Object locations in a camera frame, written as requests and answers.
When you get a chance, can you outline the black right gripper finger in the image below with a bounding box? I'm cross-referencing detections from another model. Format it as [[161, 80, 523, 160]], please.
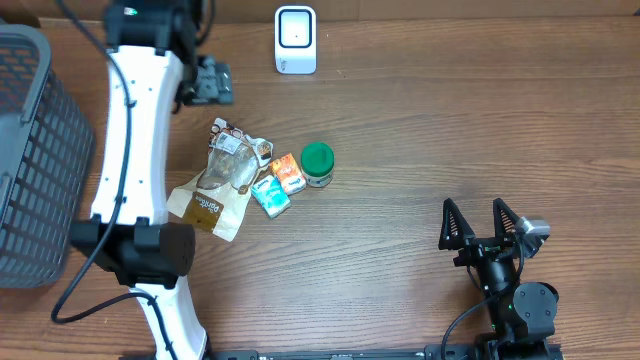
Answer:
[[438, 198, 475, 250], [493, 198, 520, 236]]

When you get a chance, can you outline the orange Kleenex tissue pack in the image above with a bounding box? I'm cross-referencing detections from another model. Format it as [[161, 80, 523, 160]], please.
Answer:
[[270, 153, 307, 195]]

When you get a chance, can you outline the brown paper bread bag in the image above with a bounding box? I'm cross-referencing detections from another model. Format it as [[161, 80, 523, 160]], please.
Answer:
[[167, 118, 274, 242]]

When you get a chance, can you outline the green lid jar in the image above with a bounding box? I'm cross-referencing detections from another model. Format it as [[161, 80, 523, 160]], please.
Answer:
[[300, 142, 335, 188]]

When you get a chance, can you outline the teal Kleenex tissue pack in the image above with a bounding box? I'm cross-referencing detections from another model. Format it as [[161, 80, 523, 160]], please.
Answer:
[[251, 175, 291, 219]]

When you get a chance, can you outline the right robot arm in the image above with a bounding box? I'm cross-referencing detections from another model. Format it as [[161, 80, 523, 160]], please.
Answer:
[[438, 198, 563, 360]]

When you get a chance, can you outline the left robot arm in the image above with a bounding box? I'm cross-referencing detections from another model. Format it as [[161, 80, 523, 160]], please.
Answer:
[[70, 0, 233, 359]]

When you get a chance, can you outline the white barcode scanner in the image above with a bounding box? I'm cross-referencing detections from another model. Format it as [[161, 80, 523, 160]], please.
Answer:
[[274, 5, 317, 75]]

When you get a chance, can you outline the grey plastic mesh basket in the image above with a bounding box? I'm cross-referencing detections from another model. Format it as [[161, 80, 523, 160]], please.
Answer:
[[1, 24, 95, 289]]

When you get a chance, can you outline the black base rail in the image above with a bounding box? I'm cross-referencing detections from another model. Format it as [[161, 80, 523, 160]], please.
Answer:
[[209, 343, 481, 360]]

